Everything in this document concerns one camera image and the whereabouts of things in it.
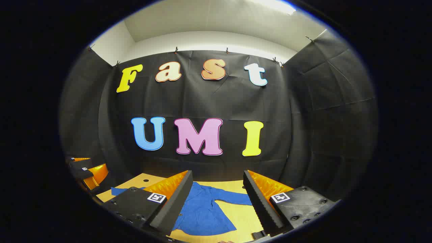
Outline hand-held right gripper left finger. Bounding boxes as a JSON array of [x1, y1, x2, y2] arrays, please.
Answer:
[[101, 170, 194, 236]]

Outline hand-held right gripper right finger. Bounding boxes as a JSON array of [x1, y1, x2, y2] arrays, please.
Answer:
[[243, 170, 338, 237]]

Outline blue button jacket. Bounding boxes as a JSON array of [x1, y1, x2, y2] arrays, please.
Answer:
[[111, 182, 253, 236]]

